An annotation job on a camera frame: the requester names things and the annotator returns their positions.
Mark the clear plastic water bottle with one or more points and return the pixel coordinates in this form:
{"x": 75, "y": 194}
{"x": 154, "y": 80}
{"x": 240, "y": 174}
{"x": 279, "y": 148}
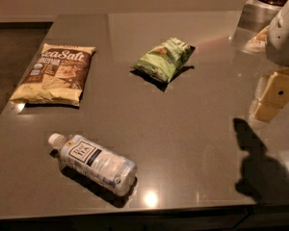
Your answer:
{"x": 103, "y": 166}

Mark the green jalapeno chip bag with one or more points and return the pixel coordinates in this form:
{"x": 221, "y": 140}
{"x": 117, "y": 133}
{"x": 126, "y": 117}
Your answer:
{"x": 163, "y": 61}

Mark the metal dispenser base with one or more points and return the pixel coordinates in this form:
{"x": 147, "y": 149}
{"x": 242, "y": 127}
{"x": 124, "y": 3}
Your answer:
{"x": 256, "y": 15}

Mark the sea salt chip bag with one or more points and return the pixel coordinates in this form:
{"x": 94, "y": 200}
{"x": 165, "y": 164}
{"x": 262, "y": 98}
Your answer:
{"x": 57, "y": 77}

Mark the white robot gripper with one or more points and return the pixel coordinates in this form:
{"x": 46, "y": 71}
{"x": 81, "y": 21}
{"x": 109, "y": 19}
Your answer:
{"x": 285, "y": 38}

